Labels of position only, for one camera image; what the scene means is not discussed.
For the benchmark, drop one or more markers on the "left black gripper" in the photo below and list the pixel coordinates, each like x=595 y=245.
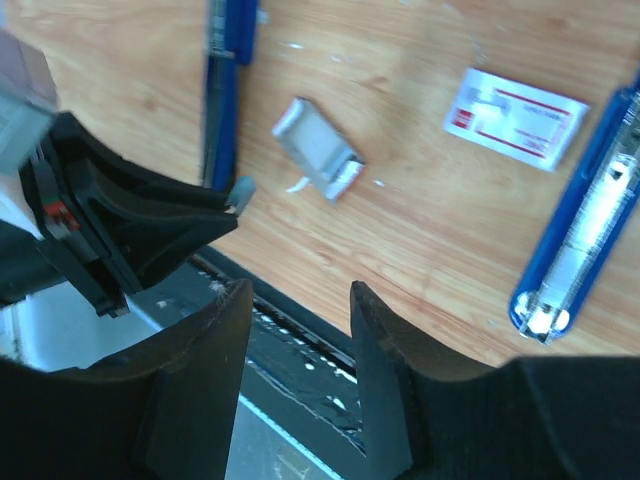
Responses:
x=140 y=224

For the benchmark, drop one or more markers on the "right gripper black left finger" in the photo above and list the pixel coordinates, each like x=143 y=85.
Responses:
x=163 y=408

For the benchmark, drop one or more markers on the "red staple box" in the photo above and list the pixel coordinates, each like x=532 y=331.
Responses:
x=531 y=125

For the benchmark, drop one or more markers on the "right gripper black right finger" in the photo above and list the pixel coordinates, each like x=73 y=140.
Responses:
x=430 y=412

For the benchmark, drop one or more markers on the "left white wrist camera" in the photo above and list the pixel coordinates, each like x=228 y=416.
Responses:
x=29 y=100

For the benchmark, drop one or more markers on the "silver staple strip piece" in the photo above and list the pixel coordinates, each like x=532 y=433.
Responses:
x=241 y=194

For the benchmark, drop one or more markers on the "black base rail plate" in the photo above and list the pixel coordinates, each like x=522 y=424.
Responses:
x=299 y=386

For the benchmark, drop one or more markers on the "silver staple strips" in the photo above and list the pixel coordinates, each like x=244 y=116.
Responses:
x=327 y=159

